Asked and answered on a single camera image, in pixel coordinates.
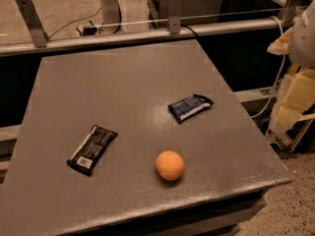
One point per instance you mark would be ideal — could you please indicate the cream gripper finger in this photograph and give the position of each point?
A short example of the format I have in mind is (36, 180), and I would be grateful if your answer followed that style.
(280, 46)
(295, 96)

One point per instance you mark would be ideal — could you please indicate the blue rxbar blueberry wrapper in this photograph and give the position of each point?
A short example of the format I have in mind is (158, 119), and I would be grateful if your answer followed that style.
(189, 106)

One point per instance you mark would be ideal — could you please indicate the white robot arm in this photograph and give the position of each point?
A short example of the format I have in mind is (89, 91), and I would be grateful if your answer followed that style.
(301, 49)

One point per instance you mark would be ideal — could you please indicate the orange fruit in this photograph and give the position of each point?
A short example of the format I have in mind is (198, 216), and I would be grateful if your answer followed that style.
(170, 165)

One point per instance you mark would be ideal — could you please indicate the black snack bar wrapper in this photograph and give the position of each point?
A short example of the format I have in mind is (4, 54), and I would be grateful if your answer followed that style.
(91, 149)

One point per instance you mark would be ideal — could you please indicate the yellow wooden frame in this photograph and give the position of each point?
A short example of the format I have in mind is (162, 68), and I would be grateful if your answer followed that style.
(307, 120)

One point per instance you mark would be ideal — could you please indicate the right metal rail bracket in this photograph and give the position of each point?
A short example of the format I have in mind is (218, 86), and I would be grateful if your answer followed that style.
(286, 15)

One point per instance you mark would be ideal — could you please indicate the metal rail bracket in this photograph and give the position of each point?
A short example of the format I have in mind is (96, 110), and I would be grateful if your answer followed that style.
(286, 15)
(38, 35)
(174, 10)

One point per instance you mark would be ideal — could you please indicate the middle metal rail bracket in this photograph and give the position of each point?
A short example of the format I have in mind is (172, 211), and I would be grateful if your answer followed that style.
(174, 10)

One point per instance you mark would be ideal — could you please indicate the white pedestal post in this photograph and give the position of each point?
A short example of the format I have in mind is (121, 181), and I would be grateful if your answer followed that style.
(111, 16)

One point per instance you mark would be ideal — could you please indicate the metal guard rail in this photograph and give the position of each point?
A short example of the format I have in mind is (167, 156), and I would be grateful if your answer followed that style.
(133, 38)

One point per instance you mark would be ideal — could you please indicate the left metal rail bracket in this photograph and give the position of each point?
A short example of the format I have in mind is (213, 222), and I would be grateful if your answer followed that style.
(38, 35)

